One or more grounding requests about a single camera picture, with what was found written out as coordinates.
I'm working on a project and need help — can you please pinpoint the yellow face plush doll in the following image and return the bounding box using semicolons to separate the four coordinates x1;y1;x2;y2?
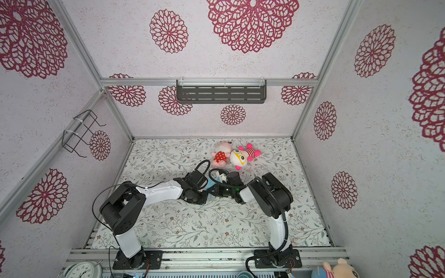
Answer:
229;143;261;170

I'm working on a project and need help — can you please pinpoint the light blue paper sheet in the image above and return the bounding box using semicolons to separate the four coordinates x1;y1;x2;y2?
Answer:
205;178;220;196

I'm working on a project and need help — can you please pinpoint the grey slotted wall shelf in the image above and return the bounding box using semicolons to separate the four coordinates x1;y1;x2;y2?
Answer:
176;79;267;104

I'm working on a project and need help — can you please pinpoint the blue plush toy foreground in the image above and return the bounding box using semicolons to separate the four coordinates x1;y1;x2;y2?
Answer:
311;266;331;278

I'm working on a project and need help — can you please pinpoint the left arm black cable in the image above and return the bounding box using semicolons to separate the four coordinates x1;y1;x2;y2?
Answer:
192;159;212;180

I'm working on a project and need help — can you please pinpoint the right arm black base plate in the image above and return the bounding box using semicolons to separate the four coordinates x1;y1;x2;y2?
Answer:
254;249;302;269

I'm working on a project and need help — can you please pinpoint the black wire wall rack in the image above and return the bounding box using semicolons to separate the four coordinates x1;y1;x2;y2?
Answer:
61;110;106;158

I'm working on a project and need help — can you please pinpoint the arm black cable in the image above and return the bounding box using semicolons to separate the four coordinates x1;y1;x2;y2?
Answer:
192;159;212;180
207;168;290;278

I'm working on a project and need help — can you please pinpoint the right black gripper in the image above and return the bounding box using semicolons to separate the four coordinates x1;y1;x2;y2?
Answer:
207;183;236;198

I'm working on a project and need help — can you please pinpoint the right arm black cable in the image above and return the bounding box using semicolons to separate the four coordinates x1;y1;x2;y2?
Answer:
207;168;290;278

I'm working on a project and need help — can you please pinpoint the pink plush doll red dress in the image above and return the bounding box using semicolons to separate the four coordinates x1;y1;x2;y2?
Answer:
212;141;232;167

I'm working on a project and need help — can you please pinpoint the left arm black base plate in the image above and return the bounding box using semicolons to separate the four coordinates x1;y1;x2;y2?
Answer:
112;250;163;270

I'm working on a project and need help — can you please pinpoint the pink plush toy foreground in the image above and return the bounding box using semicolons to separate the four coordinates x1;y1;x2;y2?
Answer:
323;258;360;278

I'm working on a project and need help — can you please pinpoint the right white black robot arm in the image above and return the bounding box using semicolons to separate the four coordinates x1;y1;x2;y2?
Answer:
206;169;293;253

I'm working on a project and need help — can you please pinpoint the teal round cup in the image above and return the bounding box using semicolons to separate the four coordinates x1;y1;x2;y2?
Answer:
236;271;254;278

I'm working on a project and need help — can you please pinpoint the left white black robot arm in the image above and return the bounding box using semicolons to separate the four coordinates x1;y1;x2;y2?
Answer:
100;170;208;259

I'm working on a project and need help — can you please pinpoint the white analog clock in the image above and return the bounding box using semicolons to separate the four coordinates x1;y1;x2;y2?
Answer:
63;261;102;278

